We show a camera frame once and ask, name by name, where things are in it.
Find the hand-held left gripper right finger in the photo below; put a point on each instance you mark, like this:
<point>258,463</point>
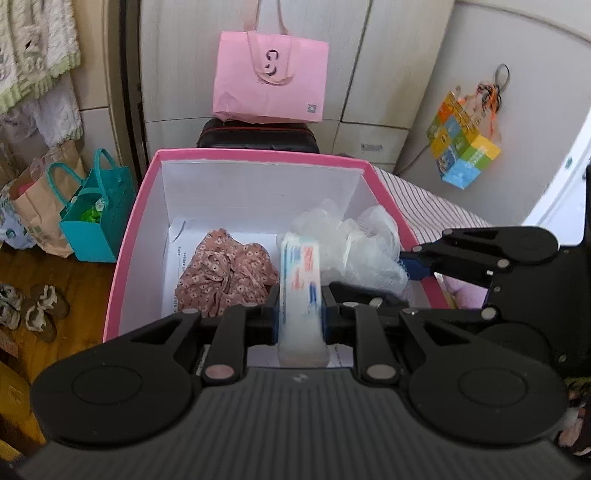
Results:
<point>330,323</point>

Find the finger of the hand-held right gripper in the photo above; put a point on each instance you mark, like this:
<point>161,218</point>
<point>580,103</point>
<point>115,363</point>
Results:
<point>415,270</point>
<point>475,319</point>

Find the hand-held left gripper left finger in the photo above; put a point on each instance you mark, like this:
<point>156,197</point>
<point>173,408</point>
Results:
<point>272,323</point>

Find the pink cardboard box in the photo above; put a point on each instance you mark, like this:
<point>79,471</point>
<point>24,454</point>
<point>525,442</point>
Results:
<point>138,240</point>

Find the pink cloth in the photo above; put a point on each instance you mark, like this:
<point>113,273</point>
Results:
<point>466,295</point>

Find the striped bed sheet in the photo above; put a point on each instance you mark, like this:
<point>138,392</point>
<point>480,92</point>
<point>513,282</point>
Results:
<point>429,207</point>

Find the white mesh bath puff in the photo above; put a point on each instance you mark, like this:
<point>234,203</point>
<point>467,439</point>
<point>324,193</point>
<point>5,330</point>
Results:
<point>351,249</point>

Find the pink floral scrunchie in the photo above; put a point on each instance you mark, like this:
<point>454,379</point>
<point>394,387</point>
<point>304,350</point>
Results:
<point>221,272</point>

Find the white door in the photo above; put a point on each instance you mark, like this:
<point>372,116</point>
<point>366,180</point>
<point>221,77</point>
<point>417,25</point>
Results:
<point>561,194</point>

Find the dark floral cloth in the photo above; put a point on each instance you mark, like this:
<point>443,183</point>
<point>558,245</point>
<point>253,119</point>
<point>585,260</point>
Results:
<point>577,415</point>

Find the white printed paper sheet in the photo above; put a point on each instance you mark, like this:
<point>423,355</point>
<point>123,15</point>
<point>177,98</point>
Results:
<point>178,247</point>

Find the colourful gift bag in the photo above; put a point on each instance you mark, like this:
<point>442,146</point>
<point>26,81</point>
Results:
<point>461,143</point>

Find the black suitcase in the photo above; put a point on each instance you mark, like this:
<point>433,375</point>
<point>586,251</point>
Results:
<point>258,136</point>

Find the teal gift bag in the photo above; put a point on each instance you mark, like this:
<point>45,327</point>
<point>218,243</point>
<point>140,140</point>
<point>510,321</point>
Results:
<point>90,240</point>

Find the white wardrobe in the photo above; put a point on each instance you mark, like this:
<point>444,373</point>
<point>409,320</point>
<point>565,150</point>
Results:
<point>383,69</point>

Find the brown patterned slipper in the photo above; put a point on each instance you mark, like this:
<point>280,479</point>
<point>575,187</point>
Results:
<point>8,307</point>
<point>44,311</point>

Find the pink paper shopping bag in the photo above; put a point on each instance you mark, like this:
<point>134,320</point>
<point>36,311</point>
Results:
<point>270,78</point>

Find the brown paper bag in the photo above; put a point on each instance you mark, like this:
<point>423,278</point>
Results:
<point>41,207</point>

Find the brown cardboard box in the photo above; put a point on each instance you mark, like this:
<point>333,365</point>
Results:
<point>14,397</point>

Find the blue white printed bag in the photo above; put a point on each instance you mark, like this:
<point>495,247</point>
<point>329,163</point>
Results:
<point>11,226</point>

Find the white lace cloth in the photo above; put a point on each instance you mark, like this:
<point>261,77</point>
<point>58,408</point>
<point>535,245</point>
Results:
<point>51,115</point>

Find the cream towel with green trim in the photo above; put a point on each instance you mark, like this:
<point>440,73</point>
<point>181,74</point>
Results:
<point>32,41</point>

